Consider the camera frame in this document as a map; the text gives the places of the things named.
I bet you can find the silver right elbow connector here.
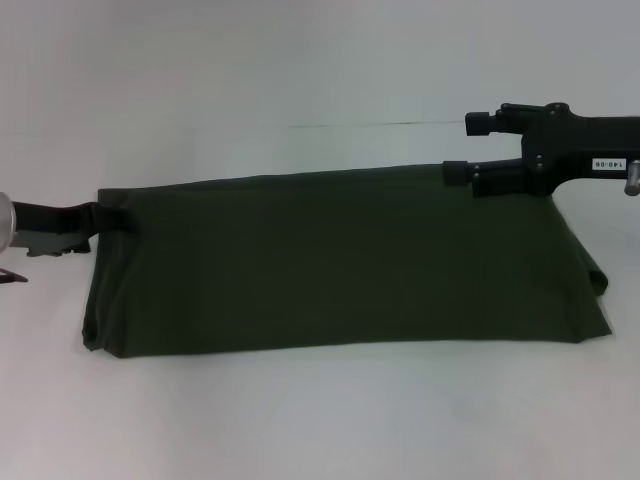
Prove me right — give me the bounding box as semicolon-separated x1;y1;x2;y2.
622;159;640;198

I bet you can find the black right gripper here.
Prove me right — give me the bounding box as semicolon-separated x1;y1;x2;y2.
442;101;640;201

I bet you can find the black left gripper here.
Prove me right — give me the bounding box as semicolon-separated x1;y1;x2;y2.
10;199;137;258

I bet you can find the dark green shirt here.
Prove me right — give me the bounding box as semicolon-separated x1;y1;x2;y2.
82;158;614;360

